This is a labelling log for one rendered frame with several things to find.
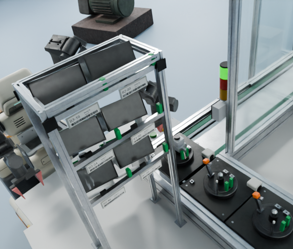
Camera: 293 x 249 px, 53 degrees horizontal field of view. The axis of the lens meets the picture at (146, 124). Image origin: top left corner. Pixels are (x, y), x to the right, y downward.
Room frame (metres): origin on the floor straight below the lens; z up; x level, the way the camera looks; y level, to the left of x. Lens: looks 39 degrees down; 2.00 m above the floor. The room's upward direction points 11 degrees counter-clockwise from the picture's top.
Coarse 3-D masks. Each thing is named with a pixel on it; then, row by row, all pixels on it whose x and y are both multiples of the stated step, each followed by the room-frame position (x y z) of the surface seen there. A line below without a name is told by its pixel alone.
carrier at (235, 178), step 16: (192, 176) 0.85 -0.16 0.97; (208, 176) 0.82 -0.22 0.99; (224, 176) 0.80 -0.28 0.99; (240, 176) 0.80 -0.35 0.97; (192, 192) 0.77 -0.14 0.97; (208, 192) 0.74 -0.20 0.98; (224, 192) 0.72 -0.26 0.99; (240, 192) 0.72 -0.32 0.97; (208, 208) 0.68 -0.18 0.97; (224, 208) 0.66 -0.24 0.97
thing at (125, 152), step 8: (104, 144) 0.79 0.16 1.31; (120, 144) 0.88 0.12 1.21; (128, 144) 0.71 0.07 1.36; (136, 144) 0.71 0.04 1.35; (144, 144) 0.72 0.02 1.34; (120, 152) 0.69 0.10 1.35; (128, 152) 0.69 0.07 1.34; (136, 152) 0.70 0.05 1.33; (144, 152) 0.70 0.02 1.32; (152, 152) 0.71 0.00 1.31; (112, 160) 0.73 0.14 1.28; (120, 160) 0.68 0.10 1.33; (128, 160) 0.68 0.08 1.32; (136, 160) 0.68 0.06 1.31; (120, 168) 0.66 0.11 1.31
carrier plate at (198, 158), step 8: (184, 136) 1.12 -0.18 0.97; (192, 144) 1.05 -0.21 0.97; (200, 152) 0.99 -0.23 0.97; (192, 160) 0.95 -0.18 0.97; (200, 160) 0.94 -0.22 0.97; (160, 168) 0.93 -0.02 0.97; (168, 168) 0.92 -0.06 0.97; (184, 168) 0.90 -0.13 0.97; (192, 168) 0.90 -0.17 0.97; (200, 168) 0.90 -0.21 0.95; (168, 176) 0.88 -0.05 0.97; (184, 176) 0.86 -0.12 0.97
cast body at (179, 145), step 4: (176, 136) 0.99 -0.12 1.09; (180, 136) 1.00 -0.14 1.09; (176, 140) 0.98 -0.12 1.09; (180, 140) 0.97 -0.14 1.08; (176, 144) 0.97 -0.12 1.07; (180, 144) 0.97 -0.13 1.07; (184, 144) 0.97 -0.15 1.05; (176, 148) 0.97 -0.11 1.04; (180, 148) 0.96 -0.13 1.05; (184, 148) 0.96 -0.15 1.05; (184, 152) 0.95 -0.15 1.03
